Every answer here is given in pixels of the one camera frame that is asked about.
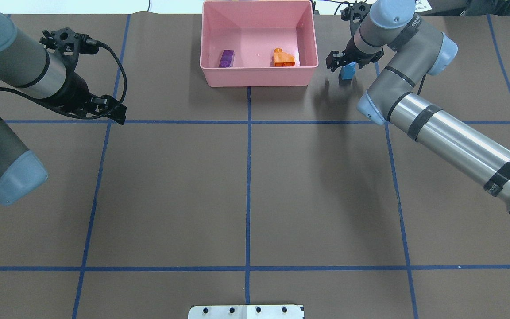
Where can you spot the purple toy block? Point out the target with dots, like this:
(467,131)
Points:
(227,58)

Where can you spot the pink plastic box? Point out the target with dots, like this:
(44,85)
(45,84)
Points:
(253,29)

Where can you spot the orange toy block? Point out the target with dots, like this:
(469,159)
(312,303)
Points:
(282,59)

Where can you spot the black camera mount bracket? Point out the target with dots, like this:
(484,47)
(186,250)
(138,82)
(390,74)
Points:
(67,45)

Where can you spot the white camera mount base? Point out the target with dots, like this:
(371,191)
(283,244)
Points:
(261,311)

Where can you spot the small blue toy block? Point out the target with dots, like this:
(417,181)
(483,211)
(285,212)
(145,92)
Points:
(348,71)

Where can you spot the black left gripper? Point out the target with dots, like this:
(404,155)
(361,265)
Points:
(75,93)

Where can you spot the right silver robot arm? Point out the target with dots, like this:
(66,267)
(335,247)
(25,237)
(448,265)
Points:
(420,49)

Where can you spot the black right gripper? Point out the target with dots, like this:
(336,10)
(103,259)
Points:
(356,54)

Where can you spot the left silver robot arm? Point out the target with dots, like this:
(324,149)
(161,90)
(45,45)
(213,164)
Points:
(44,72)

